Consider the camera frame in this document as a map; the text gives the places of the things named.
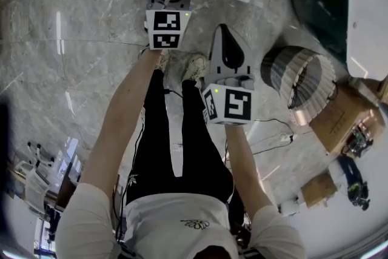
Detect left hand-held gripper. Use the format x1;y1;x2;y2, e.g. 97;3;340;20
143;0;192;51

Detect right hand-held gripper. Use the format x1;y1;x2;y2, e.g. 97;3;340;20
201;24;260;126

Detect person's right forearm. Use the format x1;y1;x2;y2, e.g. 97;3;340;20
223;122;275;214

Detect person's left forearm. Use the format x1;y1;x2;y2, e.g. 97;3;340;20
72;48;170;193

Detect person's right hand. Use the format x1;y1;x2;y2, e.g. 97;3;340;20
215;75;255;90

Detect person's right white shoe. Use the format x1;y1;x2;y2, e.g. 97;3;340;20
181;53;209;89

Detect person's white shoe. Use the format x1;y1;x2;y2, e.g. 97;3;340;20
181;53;209;89
138;47;171;73

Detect person's left white shoe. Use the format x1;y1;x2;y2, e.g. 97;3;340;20
138;47;171;73

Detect ribbed white waste bin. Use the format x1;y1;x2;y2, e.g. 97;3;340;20
259;45;338;127

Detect dark green round basin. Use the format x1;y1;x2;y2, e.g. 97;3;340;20
292;0;350;62

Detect white power strip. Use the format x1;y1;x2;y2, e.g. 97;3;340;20
279;132;297;144

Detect person's black trousers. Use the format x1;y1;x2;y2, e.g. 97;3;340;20
125;69;236;206

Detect large brown cardboard box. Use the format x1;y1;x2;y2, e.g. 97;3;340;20
308;80;383;156

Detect white cabinet panel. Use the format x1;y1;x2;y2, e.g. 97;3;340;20
344;0;388;81

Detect green circuit board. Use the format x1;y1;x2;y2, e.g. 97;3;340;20
347;120;375;158

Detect small brown cardboard box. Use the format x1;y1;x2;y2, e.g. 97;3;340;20
299;172;339;209

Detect small white round device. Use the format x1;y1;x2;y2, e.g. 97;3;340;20
278;197;301;217

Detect black and green device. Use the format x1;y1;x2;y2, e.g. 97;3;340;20
336;154;371;211

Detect person's white shirt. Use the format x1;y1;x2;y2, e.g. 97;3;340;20
55;181;306;259

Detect white office chair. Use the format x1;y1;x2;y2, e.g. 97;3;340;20
16;141;54;214

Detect black floor cable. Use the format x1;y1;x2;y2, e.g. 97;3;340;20
252;118;296;156

